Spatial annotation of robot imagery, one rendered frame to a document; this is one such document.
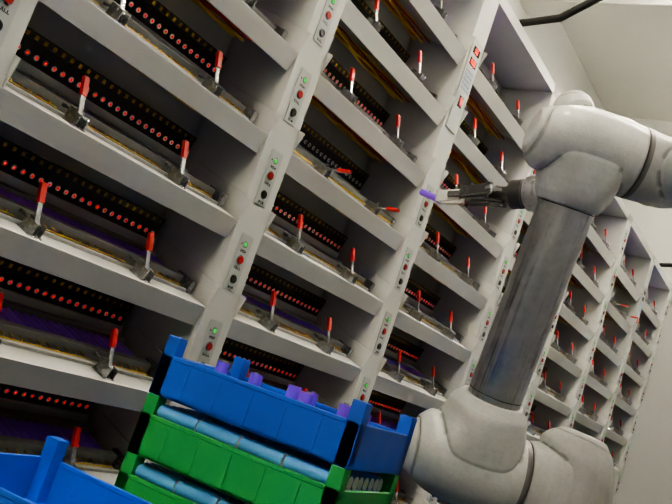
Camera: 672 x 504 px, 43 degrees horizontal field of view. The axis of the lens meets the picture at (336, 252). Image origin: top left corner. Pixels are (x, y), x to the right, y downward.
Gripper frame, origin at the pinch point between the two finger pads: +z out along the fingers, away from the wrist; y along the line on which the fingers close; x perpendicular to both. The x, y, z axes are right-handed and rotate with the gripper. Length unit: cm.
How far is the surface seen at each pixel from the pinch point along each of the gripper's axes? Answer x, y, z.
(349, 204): 10.0, 23.1, 16.5
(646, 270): -64, -288, 2
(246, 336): 48, 44, 25
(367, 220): 10.5, 12.3, 16.8
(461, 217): -8.5, -39.7, 12.9
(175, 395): 68, 108, -12
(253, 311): 41, 37, 30
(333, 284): 29.2, 17.7, 20.8
